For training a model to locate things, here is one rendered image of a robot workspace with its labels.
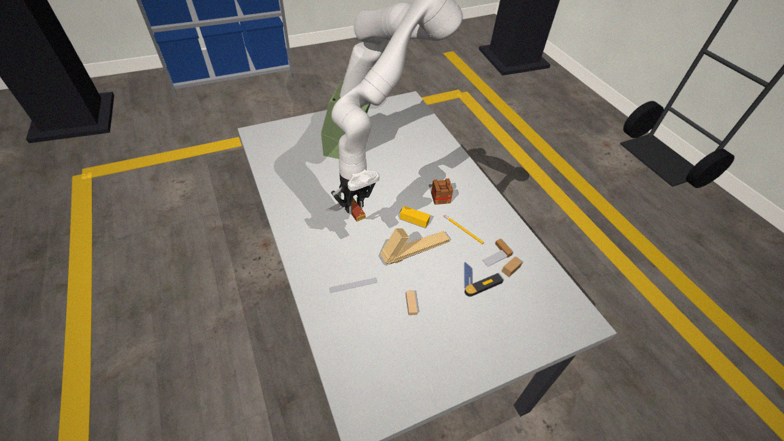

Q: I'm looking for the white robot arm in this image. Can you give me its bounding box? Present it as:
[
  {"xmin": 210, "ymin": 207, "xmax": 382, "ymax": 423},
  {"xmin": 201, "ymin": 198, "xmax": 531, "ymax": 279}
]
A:
[{"xmin": 331, "ymin": 0, "xmax": 463, "ymax": 191}]

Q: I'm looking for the grey flat bar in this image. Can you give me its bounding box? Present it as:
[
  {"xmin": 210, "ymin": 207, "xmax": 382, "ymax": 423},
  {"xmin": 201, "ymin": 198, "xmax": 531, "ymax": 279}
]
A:
[{"xmin": 330, "ymin": 277, "xmax": 377, "ymax": 293}]

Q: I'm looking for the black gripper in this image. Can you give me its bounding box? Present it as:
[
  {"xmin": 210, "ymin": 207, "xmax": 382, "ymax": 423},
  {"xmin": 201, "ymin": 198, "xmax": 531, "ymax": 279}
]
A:
[{"xmin": 331, "ymin": 173, "xmax": 375, "ymax": 214}]

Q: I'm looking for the yellow rectangular block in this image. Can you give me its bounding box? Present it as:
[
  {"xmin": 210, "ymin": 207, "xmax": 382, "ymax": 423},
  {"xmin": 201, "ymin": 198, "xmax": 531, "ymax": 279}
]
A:
[{"xmin": 399, "ymin": 206, "xmax": 430, "ymax": 228}]

